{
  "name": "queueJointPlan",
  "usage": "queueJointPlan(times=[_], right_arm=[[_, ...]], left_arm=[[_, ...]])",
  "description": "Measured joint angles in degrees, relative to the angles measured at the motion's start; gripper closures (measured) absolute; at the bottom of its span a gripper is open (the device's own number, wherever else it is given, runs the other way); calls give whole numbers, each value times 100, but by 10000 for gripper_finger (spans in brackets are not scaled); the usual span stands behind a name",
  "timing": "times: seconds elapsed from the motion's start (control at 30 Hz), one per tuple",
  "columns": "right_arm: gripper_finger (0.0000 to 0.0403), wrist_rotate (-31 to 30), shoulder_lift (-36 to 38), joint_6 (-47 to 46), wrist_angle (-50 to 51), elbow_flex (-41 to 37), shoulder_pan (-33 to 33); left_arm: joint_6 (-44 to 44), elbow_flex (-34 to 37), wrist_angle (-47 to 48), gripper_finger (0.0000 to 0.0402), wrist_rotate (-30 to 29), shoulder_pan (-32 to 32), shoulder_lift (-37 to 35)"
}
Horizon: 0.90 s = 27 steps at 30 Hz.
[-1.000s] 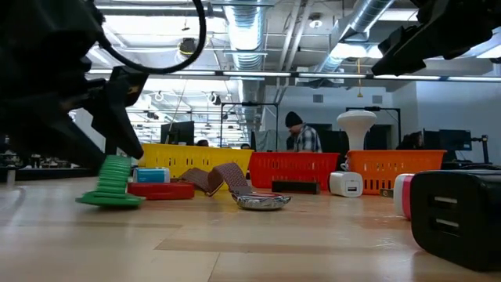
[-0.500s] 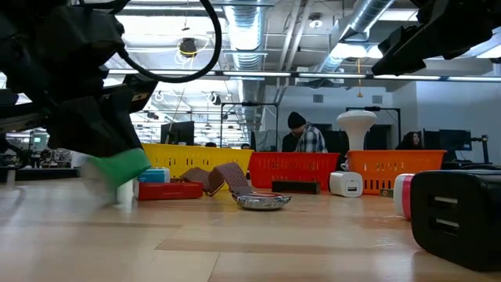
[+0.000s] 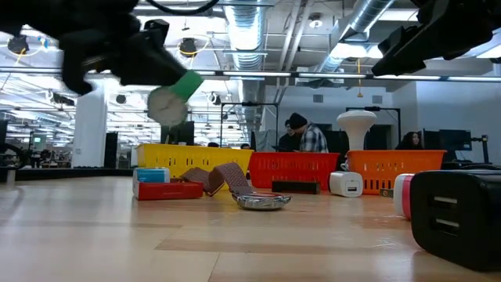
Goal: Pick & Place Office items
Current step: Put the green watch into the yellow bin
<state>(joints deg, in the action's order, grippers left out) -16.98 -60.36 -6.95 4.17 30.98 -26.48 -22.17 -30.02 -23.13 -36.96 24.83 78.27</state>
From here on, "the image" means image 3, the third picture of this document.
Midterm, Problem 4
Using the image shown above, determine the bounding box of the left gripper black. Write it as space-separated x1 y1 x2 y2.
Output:
58 15 188 96

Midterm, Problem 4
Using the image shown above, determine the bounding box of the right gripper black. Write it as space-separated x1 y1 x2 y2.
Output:
370 0 494 77

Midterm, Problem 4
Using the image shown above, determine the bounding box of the green and white USB charger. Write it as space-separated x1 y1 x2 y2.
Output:
147 70 204 126

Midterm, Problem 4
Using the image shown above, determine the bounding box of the blue and white box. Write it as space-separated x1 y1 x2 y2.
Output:
132 167 171 184

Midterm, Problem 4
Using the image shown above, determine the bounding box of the red box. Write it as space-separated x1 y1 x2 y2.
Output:
132 178 204 201

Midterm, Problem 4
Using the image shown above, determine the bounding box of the white cube USB charger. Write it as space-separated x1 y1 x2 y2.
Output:
328 171 364 198

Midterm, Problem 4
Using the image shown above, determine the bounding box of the white and pink charger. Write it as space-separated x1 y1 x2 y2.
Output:
393 173 415 220

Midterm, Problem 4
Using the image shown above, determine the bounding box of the brown band silver watch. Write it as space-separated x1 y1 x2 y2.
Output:
180 161 293 212

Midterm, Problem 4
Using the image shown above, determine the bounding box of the small black bar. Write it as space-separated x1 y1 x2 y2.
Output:
272 180 321 195

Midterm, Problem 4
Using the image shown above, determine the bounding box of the white round column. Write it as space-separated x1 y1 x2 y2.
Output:
71 86 108 168

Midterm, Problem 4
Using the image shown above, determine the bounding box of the black ceiling device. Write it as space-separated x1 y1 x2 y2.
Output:
7 34 31 55
178 37 198 59

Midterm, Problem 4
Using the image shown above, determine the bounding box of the black tall cabinet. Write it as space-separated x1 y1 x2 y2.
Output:
104 132 118 159

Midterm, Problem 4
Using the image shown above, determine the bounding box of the white mushroom-shaped lamp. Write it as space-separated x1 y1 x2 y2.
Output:
337 110 378 151

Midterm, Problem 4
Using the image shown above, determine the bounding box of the person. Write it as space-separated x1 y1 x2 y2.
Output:
395 131 424 150
278 119 301 153
288 112 329 154

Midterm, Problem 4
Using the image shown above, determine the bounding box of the black computer monitor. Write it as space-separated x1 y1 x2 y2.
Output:
160 121 196 146
440 129 473 152

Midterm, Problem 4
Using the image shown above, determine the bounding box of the orange plastic basket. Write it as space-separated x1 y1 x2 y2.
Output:
346 149 447 196

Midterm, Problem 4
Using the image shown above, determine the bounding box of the yellow plastic basket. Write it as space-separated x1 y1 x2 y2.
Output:
135 143 254 191

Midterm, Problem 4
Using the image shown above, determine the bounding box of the red plastic basket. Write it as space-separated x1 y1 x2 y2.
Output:
248 151 341 190

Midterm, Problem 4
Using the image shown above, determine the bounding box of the black dual USB charger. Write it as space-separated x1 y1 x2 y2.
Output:
409 169 501 273

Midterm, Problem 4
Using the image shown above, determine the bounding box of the silver ventilation duct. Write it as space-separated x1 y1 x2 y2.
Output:
225 0 269 130
312 0 396 75

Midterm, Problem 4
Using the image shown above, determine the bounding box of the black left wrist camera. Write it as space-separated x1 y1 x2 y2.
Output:
143 18 171 40

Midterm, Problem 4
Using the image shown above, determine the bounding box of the black cable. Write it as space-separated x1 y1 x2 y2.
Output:
146 0 220 16

